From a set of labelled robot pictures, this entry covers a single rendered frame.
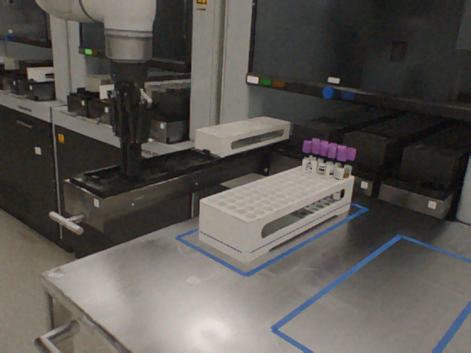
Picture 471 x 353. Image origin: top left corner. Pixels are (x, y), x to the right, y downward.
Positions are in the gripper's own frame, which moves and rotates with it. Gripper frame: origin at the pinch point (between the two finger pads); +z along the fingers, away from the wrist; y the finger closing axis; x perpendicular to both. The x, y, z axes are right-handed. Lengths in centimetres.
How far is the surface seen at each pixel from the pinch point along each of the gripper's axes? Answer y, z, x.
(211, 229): -36.1, -0.4, 13.0
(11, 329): 72, 84, 0
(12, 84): 137, 6, -38
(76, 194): 0.4, 5.3, 12.9
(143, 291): -38.4, 2.2, 27.2
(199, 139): 1.2, -0.1, -22.2
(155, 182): -7.6, 3.7, -0.4
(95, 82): 82, -2, -45
